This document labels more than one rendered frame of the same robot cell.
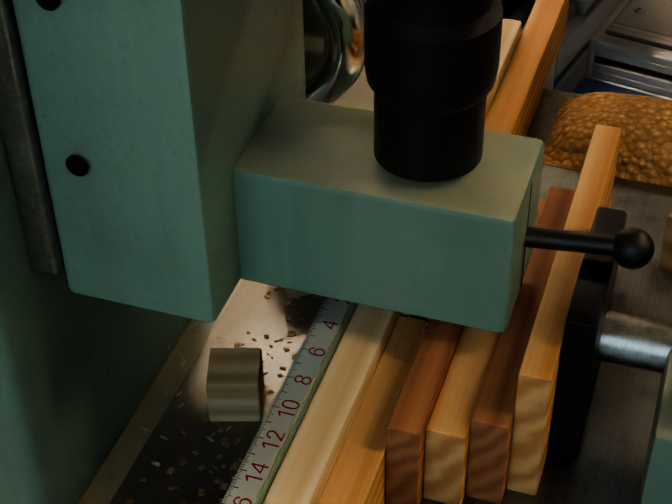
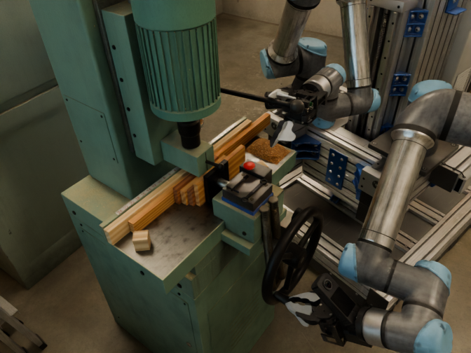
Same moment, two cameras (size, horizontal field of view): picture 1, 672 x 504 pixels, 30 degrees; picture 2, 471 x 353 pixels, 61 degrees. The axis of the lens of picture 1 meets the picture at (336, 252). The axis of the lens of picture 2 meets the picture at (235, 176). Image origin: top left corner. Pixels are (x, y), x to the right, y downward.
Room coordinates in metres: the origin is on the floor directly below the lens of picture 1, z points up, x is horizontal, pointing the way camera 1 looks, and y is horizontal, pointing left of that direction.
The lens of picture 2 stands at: (-0.31, -0.45, 1.68)
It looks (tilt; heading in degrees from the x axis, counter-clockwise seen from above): 41 degrees down; 20
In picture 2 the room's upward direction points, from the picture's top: 2 degrees counter-clockwise
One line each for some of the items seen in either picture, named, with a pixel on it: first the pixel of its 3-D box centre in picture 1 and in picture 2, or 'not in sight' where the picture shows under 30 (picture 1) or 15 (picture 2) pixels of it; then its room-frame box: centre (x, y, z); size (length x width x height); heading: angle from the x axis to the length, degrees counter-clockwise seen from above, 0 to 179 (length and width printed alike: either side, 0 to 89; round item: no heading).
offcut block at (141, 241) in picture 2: not in sight; (141, 240); (0.22, -0.01, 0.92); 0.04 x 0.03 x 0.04; 114
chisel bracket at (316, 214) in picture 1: (387, 219); (188, 154); (0.49, -0.03, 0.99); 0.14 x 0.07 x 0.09; 71
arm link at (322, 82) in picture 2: not in sight; (315, 91); (0.75, -0.33, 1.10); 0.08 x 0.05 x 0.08; 71
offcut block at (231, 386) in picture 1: (235, 384); not in sight; (0.55, 0.06, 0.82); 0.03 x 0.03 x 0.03; 88
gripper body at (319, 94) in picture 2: not in sight; (303, 102); (0.67, -0.31, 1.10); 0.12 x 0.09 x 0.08; 161
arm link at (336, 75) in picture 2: not in sight; (327, 80); (0.82, -0.35, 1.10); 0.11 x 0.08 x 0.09; 161
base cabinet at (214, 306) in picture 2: not in sight; (186, 273); (0.52, 0.07, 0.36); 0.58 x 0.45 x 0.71; 71
